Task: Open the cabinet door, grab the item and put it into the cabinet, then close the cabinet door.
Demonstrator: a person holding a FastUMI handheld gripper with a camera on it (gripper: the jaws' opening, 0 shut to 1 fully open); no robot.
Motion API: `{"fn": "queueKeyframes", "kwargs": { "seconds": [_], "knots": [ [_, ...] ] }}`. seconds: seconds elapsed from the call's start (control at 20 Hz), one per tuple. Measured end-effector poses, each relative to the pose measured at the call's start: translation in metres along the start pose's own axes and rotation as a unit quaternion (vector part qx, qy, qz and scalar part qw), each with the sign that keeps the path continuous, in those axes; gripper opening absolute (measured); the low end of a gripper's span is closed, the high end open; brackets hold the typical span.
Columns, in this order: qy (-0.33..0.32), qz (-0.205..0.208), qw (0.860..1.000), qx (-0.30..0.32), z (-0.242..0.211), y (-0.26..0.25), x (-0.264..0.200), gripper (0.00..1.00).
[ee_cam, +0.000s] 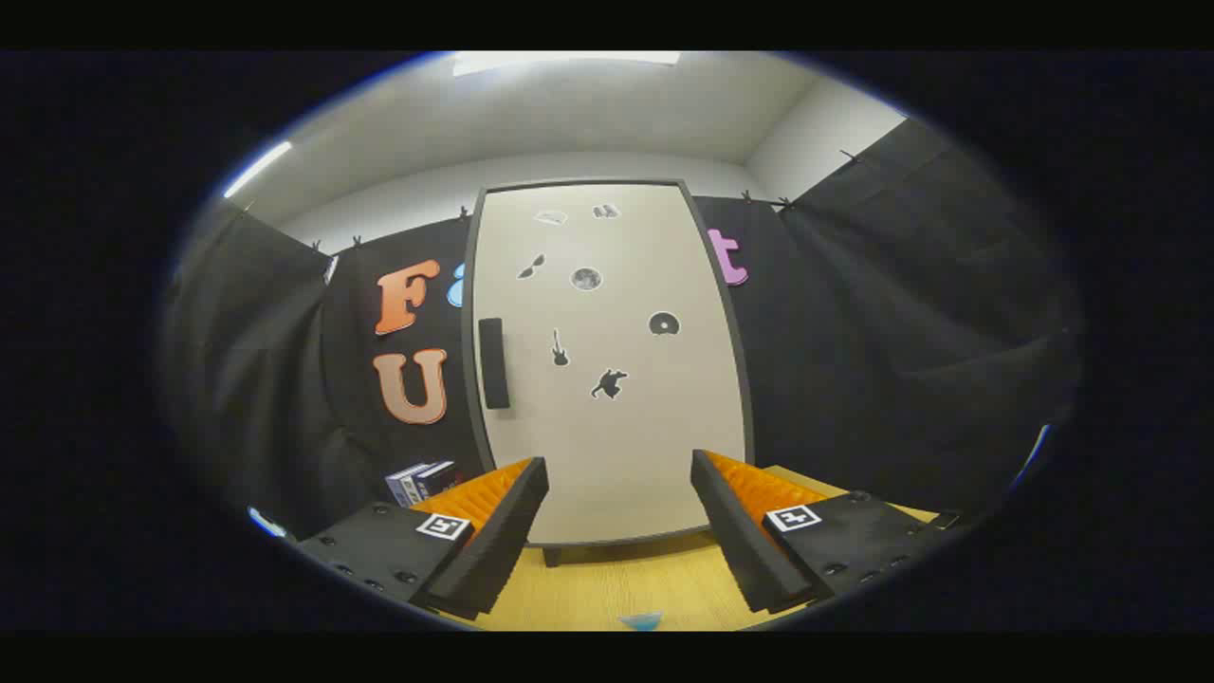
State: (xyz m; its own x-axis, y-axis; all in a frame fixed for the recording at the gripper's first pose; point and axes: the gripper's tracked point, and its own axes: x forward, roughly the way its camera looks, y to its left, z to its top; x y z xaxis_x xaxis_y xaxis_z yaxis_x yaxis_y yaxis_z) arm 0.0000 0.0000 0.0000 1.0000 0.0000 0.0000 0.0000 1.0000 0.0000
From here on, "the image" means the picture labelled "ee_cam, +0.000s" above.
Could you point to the dark grey cabinet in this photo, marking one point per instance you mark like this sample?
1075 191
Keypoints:
749 427

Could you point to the black backdrop cloth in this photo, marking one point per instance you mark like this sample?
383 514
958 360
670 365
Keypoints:
901 332

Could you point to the white cabinet door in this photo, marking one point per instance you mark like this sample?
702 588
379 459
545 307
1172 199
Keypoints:
616 455

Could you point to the small screen device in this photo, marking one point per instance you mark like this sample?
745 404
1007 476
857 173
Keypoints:
267 524

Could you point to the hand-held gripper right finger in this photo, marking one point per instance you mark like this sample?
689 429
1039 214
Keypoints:
735 531

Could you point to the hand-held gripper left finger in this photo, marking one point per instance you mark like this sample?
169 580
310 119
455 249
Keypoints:
493 541

